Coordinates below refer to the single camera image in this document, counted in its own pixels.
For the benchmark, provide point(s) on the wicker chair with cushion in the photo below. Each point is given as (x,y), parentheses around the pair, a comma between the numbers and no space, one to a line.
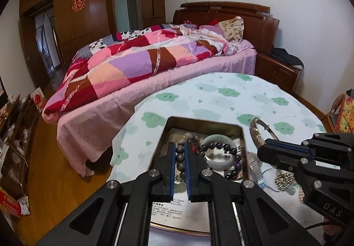
(340,118)

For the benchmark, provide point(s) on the wooden nightstand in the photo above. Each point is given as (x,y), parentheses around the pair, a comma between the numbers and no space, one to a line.
(276,72)

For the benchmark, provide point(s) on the red cardboard box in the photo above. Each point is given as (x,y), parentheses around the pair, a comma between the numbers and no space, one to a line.
(10,204)

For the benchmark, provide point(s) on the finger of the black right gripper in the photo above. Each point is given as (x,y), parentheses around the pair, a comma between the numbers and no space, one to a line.
(296,159)
(287,144)

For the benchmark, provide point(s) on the silver metal band watch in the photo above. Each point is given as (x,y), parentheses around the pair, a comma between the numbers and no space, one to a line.
(258,140)

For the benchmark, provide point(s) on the floral pillow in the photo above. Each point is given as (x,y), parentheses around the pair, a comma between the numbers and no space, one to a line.
(233,28)

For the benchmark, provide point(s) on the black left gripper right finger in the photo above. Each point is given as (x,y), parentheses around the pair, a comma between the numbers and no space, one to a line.
(240,213)

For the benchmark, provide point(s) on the patchwork quilt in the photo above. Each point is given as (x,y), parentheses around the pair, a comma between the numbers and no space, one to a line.
(120,65)

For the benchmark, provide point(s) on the wooden headboard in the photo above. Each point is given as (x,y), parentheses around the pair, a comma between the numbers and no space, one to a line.
(254,20)

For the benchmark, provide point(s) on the brown wooden wardrobe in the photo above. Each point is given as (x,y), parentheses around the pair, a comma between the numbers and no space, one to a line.
(75,29)

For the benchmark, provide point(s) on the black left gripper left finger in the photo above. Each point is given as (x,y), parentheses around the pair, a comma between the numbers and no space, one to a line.
(118,213)

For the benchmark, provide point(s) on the dark clothes on nightstand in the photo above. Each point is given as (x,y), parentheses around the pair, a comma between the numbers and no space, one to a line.
(283,56)

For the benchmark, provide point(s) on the pink bed sheet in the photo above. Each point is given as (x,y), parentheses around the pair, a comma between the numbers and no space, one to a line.
(86,132)

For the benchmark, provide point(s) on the pale jade bangle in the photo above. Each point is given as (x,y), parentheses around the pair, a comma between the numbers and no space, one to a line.
(223,152)

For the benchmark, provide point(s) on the red double happiness decal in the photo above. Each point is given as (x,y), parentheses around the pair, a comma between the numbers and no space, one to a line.
(78,5)

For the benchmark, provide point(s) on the cluttered tv cabinet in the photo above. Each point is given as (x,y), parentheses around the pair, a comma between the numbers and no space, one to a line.
(19,119)

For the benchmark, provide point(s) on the person's right hand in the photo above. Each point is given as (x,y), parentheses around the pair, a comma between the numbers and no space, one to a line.
(335,235)

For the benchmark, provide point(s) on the pink metal tin box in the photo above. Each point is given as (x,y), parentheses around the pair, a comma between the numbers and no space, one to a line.
(178,129)

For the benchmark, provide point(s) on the cloud pattern table cloth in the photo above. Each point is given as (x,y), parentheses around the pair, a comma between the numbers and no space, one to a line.
(231,98)

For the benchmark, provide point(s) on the printed booklet in tin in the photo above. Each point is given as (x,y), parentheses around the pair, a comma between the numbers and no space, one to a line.
(181,215)

